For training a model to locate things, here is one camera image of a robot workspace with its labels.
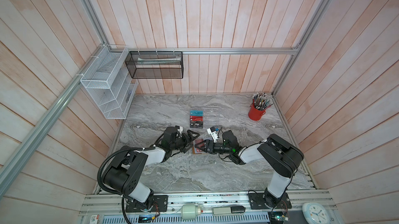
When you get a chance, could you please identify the teal card in stand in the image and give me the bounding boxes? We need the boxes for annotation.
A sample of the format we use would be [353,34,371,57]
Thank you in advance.
[190,110,203,116]

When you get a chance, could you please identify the red metal pencil bucket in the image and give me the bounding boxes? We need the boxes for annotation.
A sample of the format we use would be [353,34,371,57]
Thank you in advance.
[248,103,266,121]

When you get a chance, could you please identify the black corrugated cable hose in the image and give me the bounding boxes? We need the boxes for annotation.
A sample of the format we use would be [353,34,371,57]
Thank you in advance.
[97,147,144,195]

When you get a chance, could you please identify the white cylindrical device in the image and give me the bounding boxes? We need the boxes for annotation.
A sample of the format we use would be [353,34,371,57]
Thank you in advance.
[181,204,203,220]

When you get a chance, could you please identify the clear acrylic card stand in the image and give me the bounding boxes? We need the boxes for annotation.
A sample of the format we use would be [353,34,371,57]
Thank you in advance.
[190,109,222,129]

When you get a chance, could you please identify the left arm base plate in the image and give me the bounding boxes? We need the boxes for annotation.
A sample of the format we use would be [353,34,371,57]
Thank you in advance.
[125,194,168,213]

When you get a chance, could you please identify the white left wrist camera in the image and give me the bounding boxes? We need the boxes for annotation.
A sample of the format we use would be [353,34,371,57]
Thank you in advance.
[175,126,183,134]

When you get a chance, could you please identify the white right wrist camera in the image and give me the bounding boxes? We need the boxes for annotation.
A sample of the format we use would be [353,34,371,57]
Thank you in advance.
[207,126,219,142]

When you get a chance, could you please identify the red card in stand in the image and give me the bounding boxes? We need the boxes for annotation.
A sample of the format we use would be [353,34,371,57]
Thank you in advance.
[190,116,203,122]

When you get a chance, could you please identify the brown leather card holder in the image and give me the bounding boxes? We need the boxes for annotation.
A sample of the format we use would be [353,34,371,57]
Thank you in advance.
[192,139,205,154]

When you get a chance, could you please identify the black card in stand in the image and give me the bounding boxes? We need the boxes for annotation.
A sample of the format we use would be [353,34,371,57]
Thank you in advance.
[190,121,204,128]

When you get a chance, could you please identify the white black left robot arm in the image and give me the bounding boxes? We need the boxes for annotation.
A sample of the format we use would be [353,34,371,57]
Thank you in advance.
[97,126,200,205]

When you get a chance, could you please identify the white wire mesh shelf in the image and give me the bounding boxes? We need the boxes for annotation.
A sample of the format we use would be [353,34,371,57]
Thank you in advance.
[81,45,138,120]

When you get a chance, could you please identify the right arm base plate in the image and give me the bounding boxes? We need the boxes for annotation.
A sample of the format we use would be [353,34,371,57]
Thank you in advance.
[248,191,292,210]

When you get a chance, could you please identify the black mesh wall basket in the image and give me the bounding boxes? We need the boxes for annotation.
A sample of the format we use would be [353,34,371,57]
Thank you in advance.
[125,51,184,79]

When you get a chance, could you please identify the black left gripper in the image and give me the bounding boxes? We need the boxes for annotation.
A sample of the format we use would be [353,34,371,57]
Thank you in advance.
[170,129,200,153]

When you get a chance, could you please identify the grey black rectangular device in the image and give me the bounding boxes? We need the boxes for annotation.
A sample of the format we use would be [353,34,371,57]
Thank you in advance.
[212,206,246,216]

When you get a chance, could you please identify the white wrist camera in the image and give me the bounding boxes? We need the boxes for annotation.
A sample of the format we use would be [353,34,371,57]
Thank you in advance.
[207,126,219,142]
[175,126,183,134]

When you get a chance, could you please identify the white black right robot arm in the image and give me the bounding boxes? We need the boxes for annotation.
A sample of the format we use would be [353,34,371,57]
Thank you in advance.
[194,130,304,202]

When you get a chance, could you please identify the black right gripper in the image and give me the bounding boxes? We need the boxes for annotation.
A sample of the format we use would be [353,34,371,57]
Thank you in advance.
[195,139,231,154]

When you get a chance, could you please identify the white analog clock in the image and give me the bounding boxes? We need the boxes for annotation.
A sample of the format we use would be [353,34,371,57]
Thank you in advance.
[302,202,331,224]

